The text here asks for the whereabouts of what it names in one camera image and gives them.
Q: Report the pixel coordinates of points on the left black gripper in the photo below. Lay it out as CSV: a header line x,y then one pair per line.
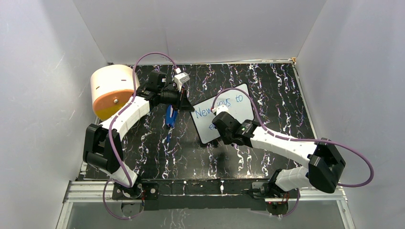
x,y
182,103

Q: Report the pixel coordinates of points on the small black-framed whiteboard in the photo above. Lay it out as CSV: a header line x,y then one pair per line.
x,y
235,100

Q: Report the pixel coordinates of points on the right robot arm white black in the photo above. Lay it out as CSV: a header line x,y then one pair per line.
x,y
321,164

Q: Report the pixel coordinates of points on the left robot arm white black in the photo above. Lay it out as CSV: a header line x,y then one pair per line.
x,y
103,149

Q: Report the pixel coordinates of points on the blue stapler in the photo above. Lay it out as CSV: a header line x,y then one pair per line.
x,y
171,116

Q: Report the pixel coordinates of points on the cream orange cylindrical drum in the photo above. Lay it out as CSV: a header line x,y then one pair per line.
x,y
111,88

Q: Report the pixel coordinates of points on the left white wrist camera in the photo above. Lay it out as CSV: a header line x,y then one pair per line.
x,y
180,79

